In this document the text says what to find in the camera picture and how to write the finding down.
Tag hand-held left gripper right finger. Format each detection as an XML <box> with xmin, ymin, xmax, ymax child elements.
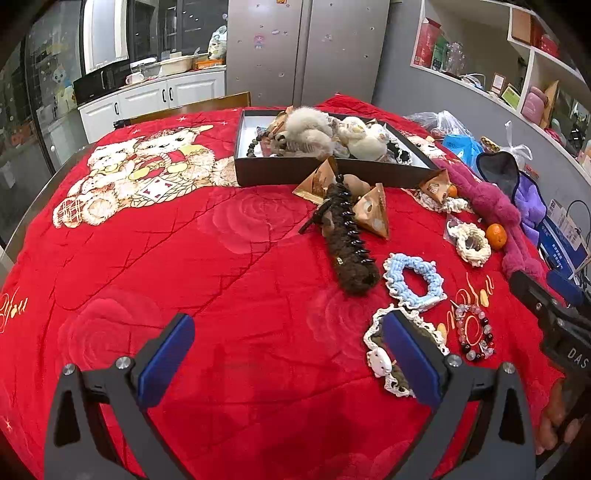
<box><xmin>382</xmin><ymin>310</ymin><xmax>537</xmax><ymax>480</ymax></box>

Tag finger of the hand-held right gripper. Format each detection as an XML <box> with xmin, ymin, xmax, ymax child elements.
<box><xmin>547</xmin><ymin>270</ymin><xmax>585</xmax><ymax>305</ymax></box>
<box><xmin>510</xmin><ymin>271</ymin><xmax>568</xmax><ymax>324</ymax></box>

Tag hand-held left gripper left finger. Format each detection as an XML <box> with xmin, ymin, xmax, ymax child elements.
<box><xmin>44</xmin><ymin>314</ymin><xmax>195</xmax><ymax>480</ymax></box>

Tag large orange tangerine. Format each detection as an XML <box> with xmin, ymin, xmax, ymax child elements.
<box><xmin>486</xmin><ymin>223</ymin><xmax>509</xmax><ymax>251</ymax></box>

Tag brown fuzzy hair claw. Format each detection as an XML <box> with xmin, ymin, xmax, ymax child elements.
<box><xmin>298</xmin><ymin>182</ymin><xmax>382</xmax><ymax>296</ymax></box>

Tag dark brown shallow box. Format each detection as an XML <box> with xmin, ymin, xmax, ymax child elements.
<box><xmin>233</xmin><ymin>108</ymin><xmax>439</xmax><ymax>188</ymax></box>

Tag person's right hand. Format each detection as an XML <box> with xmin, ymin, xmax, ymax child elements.
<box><xmin>536</xmin><ymin>378</ymin><xmax>581</xmax><ymax>455</ymax></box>

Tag white lace cat scrunchie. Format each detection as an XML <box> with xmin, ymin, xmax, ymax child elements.
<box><xmin>363</xmin><ymin>305</ymin><xmax>451</xmax><ymax>398</ymax></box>

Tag blue cardboard box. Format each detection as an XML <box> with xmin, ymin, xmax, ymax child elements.
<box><xmin>538</xmin><ymin>198</ymin><xmax>591</xmax><ymax>280</ymax></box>

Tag cream crochet scrunchie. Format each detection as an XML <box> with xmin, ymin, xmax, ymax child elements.
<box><xmin>455</xmin><ymin>223</ymin><xmax>492</xmax><ymax>267</ymax></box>

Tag light blue crochet scrunchie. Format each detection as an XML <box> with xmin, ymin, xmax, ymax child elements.
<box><xmin>382</xmin><ymin>253</ymin><xmax>448</xmax><ymax>309</ymax></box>

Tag purple fleece cloth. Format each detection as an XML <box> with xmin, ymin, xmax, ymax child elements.
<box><xmin>512</xmin><ymin>171</ymin><xmax>548</xmax><ymax>245</ymax></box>

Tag pink fuzzy scarf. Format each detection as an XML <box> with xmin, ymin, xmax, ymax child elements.
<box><xmin>434</xmin><ymin>157</ymin><xmax>548</xmax><ymax>280</ymax></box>

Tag red bear printed blanket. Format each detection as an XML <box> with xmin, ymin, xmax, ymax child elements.
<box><xmin>0</xmin><ymin>95</ymin><xmax>573</xmax><ymax>480</ymax></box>

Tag white lace hair band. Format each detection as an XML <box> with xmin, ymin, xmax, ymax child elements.
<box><xmin>406</xmin><ymin>187</ymin><xmax>474</xmax><ymax>214</ymax></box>

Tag dark grey cloth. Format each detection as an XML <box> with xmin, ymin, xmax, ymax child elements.
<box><xmin>475</xmin><ymin>151</ymin><xmax>522</xmax><ymax>195</ymax></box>

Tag white plastic bag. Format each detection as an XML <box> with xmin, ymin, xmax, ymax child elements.
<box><xmin>501</xmin><ymin>121</ymin><xmax>534</xmax><ymax>169</ymax></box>

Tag brown pyramid snack packet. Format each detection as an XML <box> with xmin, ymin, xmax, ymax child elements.
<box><xmin>292</xmin><ymin>156</ymin><xmax>345</xmax><ymax>204</ymax></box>
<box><xmin>268</xmin><ymin>108</ymin><xmax>296</xmax><ymax>134</ymax></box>
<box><xmin>419</xmin><ymin>168</ymin><xmax>451</xmax><ymax>197</ymax></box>
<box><xmin>353</xmin><ymin>183</ymin><xmax>390</xmax><ymax>239</ymax></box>

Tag blue plastic bag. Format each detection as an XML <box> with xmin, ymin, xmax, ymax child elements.
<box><xmin>441</xmin><ymin>134</ymin><xmax>485</xmax><ymax>169</ymax></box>

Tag wooden triangular ornament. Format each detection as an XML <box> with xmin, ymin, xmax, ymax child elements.
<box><xmin>539</xmin><ymin>80</ymin><xmax>560</xmax><ymax>130</ymax></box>

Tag pink case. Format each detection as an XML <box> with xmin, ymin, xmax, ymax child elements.
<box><xmin>522</xmin><ymin>86</ymin><xmax>548</xmax><ymax>126</ymax></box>

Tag black scrunchie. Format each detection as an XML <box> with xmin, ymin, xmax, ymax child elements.
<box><xmin>388</xmin><ymin>141</ymin><xmax>414</xmax><ymax>164</ymax></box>

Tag clear plastic bag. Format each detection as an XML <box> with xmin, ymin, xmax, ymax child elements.
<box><xmin>406</xmin><ymin>110</ymin><xmax>472</xmax><ymax>139</ymax></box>

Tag white fluffy plush toy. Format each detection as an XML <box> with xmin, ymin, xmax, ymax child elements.
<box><xmin>335</xmin><ymin>116</ymin><xmax>391</xmax><ymax>162</ymax></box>

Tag glass jars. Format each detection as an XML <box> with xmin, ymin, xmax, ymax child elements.
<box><xmin>444</xmin><ymin>42</ymin><xmax>466</xmax><ymax>77</ymax></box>

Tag grey fluffy plush hair clip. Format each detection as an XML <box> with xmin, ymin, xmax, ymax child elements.
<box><xmin>277</xmin><ymin>106</ymin><xmax>338</xmax><ymax>160</ymax></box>

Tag green gift box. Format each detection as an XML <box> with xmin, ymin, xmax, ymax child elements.
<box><xmin>431</xmin><ymin>36</ymin><xmax>450</xmax><ymax>71</ymax></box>

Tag white kitchen cabinet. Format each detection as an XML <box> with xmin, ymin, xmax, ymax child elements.
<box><xmin>78</xmin><ymin>69</ymin><xmax>227</xmax><ymax>145</ymax></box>

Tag brown flat box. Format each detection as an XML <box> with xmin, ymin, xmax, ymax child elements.
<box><xmin>510</xmin><ymin>8</ymin><xmax>534</xmax><ymax>44</ymax></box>

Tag red gift box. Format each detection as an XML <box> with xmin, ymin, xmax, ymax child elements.
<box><xmin>412</xmin><ymin>17</ymin><xmax>441</xmax><ymax>70</ymax></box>

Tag black microwave oven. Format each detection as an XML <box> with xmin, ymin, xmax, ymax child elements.
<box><xmin>73</xmin><ymin>61</ymin><xmax>132</xmax><ymax>106</ymax></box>

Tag glass sliding door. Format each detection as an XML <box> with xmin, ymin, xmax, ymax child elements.
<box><xmin>0</xmin><ymin>0</ymin><xmax>88</xmax><ymax>250</ymax></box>

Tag white plastic basin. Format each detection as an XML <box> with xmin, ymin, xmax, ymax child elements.
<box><xmin>157</xmin><ymin>54</ymin><xmax>195</xmax><ymax>77</ymax></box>

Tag silver double-door refrigerator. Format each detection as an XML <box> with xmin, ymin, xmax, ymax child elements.
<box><xmin>225</xmin><ymin>0</ymin><xmax>392</xmax><ymax>108</ymax></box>

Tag plastic bag on counter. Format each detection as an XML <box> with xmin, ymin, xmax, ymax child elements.
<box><xmin>208</xmin><ymin>25</ymin><xmax>228</xmax><ymax>61</ymax></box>

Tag crystal bead bracelet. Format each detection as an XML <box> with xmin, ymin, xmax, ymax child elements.
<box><xmin>450</xmin><ymin>300</ymin><xmax>496</xmax><ymax>361</ymax></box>

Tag black cable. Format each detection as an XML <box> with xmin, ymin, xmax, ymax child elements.
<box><xmin>566</xmin><ymin>199</ymin><xmax>591</xmax><ymax>278</ymax></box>

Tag white wall shelf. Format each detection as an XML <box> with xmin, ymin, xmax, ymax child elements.
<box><xmin>410</xmin><ymin>0</ymin><xmax>591</xmax><ymax>176</ymax></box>

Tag dark wooden bead bracelet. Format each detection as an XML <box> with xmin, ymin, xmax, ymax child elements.
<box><xmin>246</xmin><ymin>129</ymin><xmax>278</xmax><ymax>160</ymax></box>

